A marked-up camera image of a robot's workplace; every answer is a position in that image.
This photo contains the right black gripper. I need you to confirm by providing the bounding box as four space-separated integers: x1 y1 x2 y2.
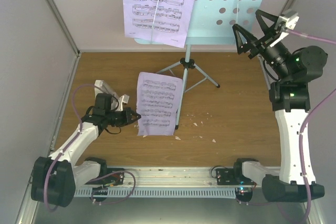
232 9 290 80

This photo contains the sheet music page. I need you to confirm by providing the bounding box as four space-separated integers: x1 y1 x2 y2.
123 0 194 48
136 72 183 136

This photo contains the white metronome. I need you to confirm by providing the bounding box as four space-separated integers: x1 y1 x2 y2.
93 79 121 112

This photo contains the light blue music stand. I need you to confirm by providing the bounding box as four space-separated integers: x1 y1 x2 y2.
134 0 262 130

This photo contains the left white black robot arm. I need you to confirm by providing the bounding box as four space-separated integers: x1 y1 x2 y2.
30 93 141 207

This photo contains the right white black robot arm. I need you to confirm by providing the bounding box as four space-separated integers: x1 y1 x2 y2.
232 10 328 202

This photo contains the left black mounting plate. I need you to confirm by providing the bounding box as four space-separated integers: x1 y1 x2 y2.
103 168 124 187

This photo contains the black mounting plate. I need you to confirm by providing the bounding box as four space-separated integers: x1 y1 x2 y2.
103 168 124 187
215 168 239 186

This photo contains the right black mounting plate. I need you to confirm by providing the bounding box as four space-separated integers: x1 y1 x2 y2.
215 168 239 186

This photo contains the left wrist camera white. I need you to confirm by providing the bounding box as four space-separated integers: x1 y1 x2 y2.
116 94 130 111

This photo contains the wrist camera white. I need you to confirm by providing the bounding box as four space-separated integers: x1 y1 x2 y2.
116 94 130 111
269 9 299 47

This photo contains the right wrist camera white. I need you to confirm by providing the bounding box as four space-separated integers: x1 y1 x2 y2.
269 9 299 47

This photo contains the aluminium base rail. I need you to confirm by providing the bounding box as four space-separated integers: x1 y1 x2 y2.
28 165 289 190

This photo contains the grey cable duct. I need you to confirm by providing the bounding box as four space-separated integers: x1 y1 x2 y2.
73 187 237 198

